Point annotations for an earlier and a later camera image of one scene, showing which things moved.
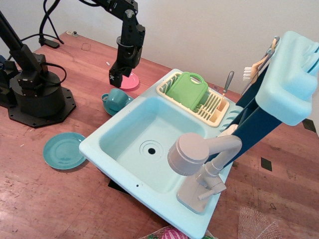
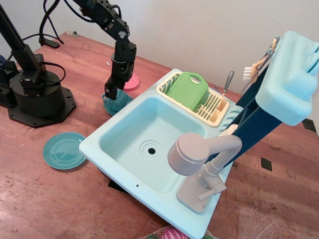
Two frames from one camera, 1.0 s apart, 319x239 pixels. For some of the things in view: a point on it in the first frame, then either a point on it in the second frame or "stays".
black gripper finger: (115, 76) to (110, 89)
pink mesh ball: (167, 232) stays
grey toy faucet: (193, 154) stays
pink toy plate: (129, 83) stays
